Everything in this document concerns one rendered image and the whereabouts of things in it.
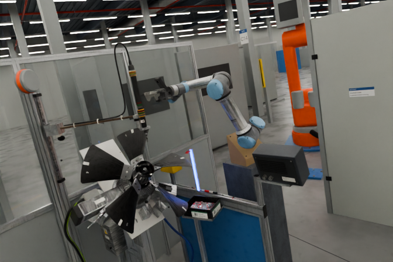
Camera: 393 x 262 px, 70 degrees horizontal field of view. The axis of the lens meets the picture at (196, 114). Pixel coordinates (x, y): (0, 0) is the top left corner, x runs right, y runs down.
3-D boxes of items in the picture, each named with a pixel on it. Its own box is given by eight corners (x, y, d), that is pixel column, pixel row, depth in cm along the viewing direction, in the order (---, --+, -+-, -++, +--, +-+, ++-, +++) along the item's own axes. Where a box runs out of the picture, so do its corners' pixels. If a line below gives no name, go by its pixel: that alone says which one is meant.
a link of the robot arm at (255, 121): (261, 131, 213) (268, 119, 203) (255, 142, 203) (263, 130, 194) (247, 123, 215) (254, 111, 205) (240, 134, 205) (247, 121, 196)
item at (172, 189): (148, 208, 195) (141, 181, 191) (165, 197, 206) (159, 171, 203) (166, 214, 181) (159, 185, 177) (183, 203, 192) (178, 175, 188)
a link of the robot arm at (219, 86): (263, 136, 198) (224, 70, 184) (256, 150, 188) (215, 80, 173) (248, 139, 206) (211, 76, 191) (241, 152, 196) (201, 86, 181)
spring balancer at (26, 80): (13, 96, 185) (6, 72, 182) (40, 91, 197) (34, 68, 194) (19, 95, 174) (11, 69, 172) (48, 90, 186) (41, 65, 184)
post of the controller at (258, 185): (258, 205, 176) (252, 176, 173) (260, 203, 178) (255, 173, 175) (262, 206, 174) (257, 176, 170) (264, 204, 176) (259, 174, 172)
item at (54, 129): (45, 138, 186) (41, 125, 185) (52, 135, 193) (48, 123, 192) (59, 135, 185) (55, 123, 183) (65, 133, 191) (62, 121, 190)
